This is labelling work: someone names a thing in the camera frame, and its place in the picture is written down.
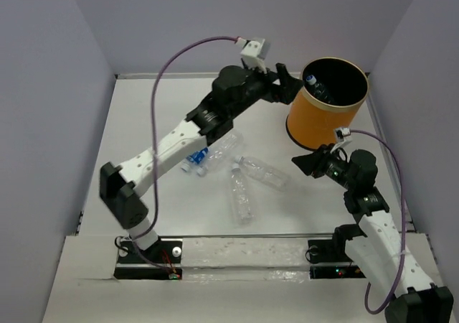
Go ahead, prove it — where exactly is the clear bottle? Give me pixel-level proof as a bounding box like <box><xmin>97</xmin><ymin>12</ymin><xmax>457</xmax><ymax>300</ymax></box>
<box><xmin>305</xmin><ymin>74</ymin><xmax>336</xmax><ymax>105</ymax></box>
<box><xmin>196</xmin><ymin>131</ymin><xmax>244</xmax><ymax>177</ymax></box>
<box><xmin>229</xmin><ymin>163</ymin><xmax>255</xmax><ymax>226</ymax></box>
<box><xmin>235</xmin><ymin>155</ymin><xmax>291</xmax><ymax>191</ymax></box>

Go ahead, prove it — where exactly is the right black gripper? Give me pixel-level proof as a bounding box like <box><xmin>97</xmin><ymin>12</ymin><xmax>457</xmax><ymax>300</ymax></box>
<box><xmin>290</xmin><ymin>143</ymin><xmax>355</xmax><ymax>190</ymax></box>

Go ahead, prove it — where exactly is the metal rail back edge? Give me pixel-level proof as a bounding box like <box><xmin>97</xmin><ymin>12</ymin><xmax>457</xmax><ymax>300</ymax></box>
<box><xmin>115</xmin><ymin>71</ymin><xmax>370</xmax><ymax>79</ymax></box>

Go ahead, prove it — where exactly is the blue label plastic bottle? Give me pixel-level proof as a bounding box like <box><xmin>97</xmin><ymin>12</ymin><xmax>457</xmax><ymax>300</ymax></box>
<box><xmin>180</xmin><ymin>147</ymin><xmax>209</xmax><ymax>173</ymax></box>

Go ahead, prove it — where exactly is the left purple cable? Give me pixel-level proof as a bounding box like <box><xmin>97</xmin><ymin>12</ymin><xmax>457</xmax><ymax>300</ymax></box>
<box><xmin>136</xmin><ymin>35</ymin><xmax>240</xmax><ymax>270</ymax></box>

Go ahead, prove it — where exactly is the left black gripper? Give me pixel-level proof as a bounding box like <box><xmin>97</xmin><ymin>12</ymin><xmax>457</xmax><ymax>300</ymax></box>
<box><xmin>230</xmin><ymin>62</ymin><xmax>305</xmax><ymax>119</ymax></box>

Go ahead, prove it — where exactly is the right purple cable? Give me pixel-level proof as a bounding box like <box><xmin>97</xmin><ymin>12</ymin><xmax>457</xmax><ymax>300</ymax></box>
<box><xmin>349</xmin><ymin>128</ymin><xmax>410</xmax><ymax>315</ymax></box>

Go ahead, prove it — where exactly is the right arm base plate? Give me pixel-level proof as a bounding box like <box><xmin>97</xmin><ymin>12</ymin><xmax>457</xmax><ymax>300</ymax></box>
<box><xmin>305</xmin><ymin>239</ymin><xmax>365</xmax><ymax>280</ymax></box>

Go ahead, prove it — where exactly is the metal rail front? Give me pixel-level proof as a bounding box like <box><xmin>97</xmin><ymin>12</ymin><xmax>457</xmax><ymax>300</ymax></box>
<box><xmin>160</xmin><ymin>232</ymin><xmax>333</xmax><ymax>238</ymax></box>

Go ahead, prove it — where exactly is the orange cylindrical bin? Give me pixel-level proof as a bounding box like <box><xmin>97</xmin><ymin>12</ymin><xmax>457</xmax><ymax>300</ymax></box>
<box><xmin>285</xmin><ymin>57</ymin><xmax>369</xmax><ymax>151</ymax></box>

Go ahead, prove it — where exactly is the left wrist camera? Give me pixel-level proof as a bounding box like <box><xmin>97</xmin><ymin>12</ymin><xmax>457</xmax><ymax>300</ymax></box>
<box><xmin>235</xmin><ymin>37</ymin><xmax>270</xmax><ymax>74</ymax></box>

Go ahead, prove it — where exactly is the purple cable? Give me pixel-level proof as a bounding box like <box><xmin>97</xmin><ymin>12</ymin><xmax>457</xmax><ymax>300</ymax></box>
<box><xmin>136</xmin><ymin>35</ymin><xmax>240</xmax><ymax>270</ymax></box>
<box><xmin>349</xmin><ymin>128</ymin><xmax>410</xmax><ymax>315</ymax></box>

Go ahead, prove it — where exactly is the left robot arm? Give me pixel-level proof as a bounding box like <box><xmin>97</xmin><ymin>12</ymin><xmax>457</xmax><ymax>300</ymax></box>
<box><xmin>99</xmin><ymin>63</ymin><xmax>303</xmax><ymax>262</ymax></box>

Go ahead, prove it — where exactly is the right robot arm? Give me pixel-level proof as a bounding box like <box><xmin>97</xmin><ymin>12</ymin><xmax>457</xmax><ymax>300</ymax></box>
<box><xmin>292</xmin><ymin>144</ymin><xmax>454</xmax><ymax>322</ymax></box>

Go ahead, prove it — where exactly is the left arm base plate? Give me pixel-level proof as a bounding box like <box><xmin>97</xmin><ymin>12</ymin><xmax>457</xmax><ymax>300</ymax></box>
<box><xmin>113</xmin><ymin>236</ymin><xmax>183</xmax><ymax>281</ymax></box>

